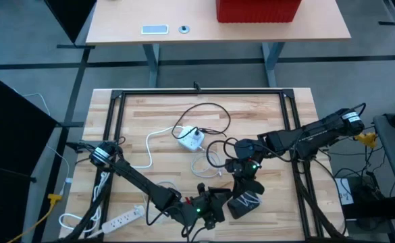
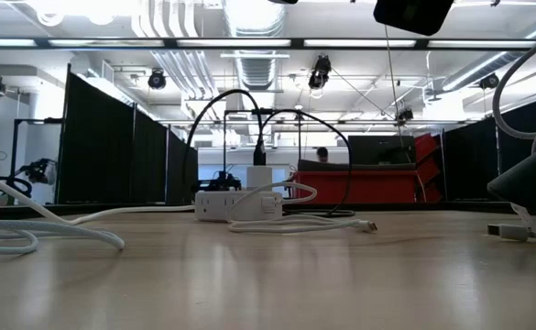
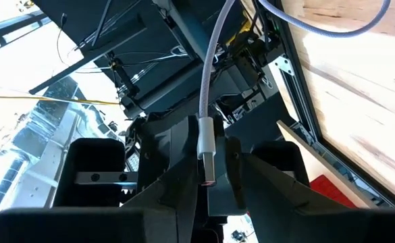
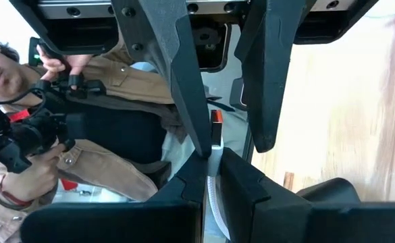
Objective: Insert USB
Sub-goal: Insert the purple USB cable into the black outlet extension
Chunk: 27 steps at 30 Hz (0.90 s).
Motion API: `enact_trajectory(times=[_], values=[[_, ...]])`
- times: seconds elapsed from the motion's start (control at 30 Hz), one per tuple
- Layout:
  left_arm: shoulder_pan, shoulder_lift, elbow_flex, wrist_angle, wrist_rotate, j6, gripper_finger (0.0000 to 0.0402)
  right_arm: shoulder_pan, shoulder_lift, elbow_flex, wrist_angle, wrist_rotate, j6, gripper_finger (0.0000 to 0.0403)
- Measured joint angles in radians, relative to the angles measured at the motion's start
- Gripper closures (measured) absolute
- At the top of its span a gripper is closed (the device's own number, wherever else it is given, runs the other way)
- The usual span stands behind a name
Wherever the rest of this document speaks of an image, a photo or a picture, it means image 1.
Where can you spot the white labelled box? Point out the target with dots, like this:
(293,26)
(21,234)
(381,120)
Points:
(343,194)

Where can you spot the round desk grommet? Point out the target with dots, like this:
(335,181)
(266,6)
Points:
(184,29)

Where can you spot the black aluminium table frame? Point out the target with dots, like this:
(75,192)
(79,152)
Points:
(217,91)

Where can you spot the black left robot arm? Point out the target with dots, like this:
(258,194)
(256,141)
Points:
(143,184)

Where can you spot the black control box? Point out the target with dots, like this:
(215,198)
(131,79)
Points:
(376,206)

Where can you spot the white USB wall charger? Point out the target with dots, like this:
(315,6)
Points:
(198,138)

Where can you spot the small black frame clip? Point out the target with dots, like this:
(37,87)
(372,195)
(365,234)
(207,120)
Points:
(197,88)

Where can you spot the light wood desk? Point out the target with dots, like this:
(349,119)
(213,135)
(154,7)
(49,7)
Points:
(200,17)

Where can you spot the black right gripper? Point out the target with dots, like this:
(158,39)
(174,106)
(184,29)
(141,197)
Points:
(246,173)

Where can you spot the white square power strip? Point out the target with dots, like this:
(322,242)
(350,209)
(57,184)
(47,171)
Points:
(190,145)

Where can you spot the white long power strip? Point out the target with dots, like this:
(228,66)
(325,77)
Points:
(123,219)

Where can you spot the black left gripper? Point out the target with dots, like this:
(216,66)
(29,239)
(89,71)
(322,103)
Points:
(209,209)

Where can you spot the red storage bin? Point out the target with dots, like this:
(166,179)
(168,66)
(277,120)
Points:
(258,10)

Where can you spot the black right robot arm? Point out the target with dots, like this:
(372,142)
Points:
(302,135)

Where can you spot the black charging hub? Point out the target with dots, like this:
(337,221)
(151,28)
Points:
(241,212)

